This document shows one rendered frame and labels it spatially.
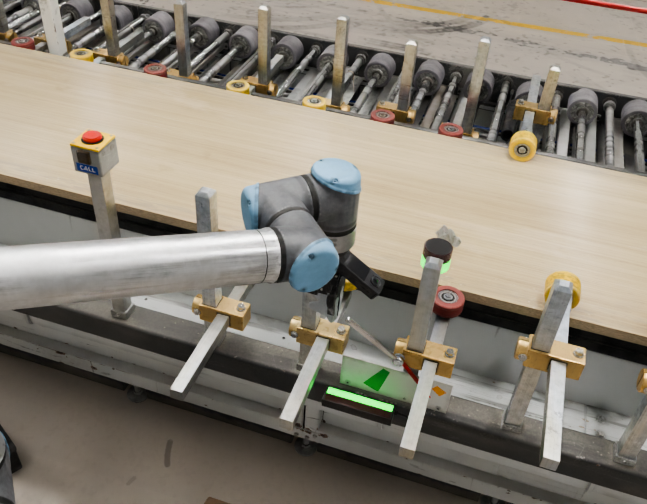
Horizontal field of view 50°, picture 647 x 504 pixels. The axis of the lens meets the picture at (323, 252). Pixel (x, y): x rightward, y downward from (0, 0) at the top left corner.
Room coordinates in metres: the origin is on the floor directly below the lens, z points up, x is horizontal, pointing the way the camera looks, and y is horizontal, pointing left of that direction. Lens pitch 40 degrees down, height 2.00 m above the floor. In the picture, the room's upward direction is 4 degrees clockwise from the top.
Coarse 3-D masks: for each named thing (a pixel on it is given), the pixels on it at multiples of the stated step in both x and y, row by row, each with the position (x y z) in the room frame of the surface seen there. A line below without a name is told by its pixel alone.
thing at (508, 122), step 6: (510, 96) 2.53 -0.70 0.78; (510, 102) 2.39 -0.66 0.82; (510, 108) 2.35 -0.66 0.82; (510, 114) 2.30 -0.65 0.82; (504, 120) 2.27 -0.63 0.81; (510, 120) 2.26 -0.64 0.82; (516, 120) 2.28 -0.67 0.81; (504, 126) 2.21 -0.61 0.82; (510, 126) 2.20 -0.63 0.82; (504, 132) 2.23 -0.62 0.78; (510, 132) 2.24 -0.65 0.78; (504, 138) 2.18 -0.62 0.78; (510, 138) 2.15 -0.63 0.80
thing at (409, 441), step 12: (444, 324) 1.15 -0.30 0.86; (432, 336) 1.11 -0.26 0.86; (444, 336) 1.11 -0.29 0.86; (432, 372) 1.00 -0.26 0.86; (420, 384) 0.96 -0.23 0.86; (420, 396) 0.93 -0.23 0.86; (420, 408) 0.90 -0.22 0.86; (408, 420) 0.87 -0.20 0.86; (420, 420) 0.87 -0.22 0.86; (408, 432) 0.84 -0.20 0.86; (408, 444) 0.81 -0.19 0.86; (408, 456) 0.80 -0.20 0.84
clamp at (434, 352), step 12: (408, 336) 1.09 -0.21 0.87; (396, 348) 1.06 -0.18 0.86; (432, 348) 1.06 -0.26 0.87; (444, 348) 1.06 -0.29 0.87; (456, 348) 1.07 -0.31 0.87; (408, 360) 1.04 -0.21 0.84; (420, 360) 1.04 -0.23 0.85; (432, 360) 1.03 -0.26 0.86; (444, 360) 1.03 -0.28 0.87; (444, 372) 1.02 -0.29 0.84
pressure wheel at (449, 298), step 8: (440, 288) 1.22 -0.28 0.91; (448, 288) 1.22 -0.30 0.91; (456, 288) 1.23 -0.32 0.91; (440, 296) 1.20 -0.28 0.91; (448, 296) 1.19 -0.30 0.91; (456, 296) 1.20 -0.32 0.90; (440, 304) 1.17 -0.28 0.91; (448, 304) 1.17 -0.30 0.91; (456, 304) 1.17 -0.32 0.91; (440, 312) 1.16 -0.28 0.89; (448, 312) 1.16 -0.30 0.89; (456, 312) 1.16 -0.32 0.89
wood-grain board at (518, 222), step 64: (0, 64) 2.23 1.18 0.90; (64, 64) 2.27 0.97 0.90; (0, 128) 1.81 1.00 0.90; (64, 128) 1.83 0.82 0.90; (128, 128) 1.86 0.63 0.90; (192, 128) 1.89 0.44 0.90; (256, 128) 1.92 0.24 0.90; (320, 128) 1.95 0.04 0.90; (384, 128) 1.98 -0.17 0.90; (64, 192) 1.51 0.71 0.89; (128, 192) 1.52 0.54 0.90; (192, 192) 1.55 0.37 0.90; (384, 192) 1.62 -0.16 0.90; (448, 192) 1.64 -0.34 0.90; (512, 192) 1.66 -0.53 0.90; (576, 192) 1.69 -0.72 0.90; (640, 192) 1.71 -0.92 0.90; (384, 256) 1.33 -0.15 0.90; (512, 256) 1.37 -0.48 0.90; (576, 256) 1.39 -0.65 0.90; (640, 256) 1.41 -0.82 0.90; (576, 320) 1.16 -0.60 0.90; (640, 320) 1.17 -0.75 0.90
